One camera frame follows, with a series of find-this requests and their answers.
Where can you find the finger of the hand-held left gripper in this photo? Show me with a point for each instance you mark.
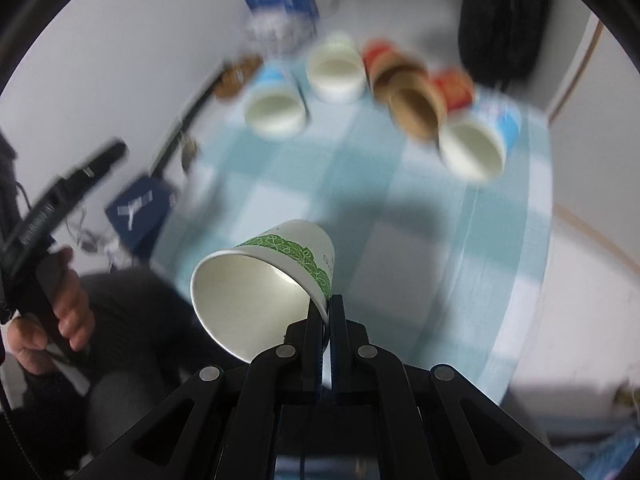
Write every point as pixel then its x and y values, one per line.
pixel 102 159

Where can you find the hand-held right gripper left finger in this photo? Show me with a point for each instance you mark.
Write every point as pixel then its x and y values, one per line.
pixel 314 360

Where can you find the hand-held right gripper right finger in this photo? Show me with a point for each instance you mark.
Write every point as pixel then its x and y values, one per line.
pixel 337 360

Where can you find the white cup with green pattern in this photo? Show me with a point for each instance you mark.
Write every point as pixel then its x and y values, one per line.
pixel 280 255

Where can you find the blue and white paper cup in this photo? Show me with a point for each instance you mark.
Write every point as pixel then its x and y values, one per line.
pixel 477 142
pixel 275 102

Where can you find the plain white paper cup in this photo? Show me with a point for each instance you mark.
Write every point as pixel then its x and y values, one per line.
pixel 334 72

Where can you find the red paper cup brown inside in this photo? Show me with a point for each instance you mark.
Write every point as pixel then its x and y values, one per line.
pixel 387 67
pixel 425 105

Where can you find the person's left hand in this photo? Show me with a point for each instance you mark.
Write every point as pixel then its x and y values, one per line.
pixel 70 305

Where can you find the navy blue box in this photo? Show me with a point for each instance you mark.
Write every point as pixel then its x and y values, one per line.
pixel 140 210

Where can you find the person's dark trouser leg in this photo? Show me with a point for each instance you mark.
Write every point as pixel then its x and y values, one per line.
pixel 145 340

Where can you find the brown object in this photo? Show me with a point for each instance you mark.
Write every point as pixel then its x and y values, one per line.
pixel 235 76

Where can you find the blue and white checked tablecloth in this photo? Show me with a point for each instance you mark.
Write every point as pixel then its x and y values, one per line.
pixel 380 200

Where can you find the light blue cloth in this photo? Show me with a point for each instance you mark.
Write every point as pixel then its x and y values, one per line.
pixel 612 457

